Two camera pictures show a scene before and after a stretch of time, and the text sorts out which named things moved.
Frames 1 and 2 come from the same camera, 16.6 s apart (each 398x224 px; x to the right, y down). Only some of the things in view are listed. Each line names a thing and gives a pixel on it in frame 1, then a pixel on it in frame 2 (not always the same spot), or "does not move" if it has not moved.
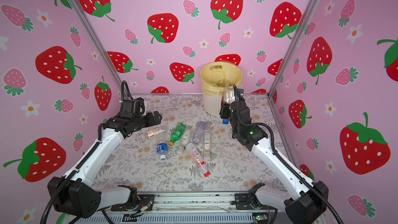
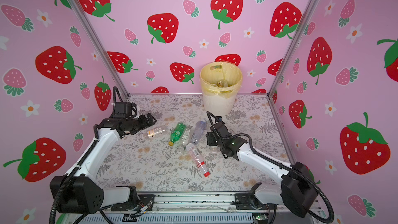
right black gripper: [225, 108] -> [209, 136]
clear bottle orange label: [152, 132] does not move
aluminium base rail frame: [186, 208] does not move
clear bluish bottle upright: [198, 134] does not move
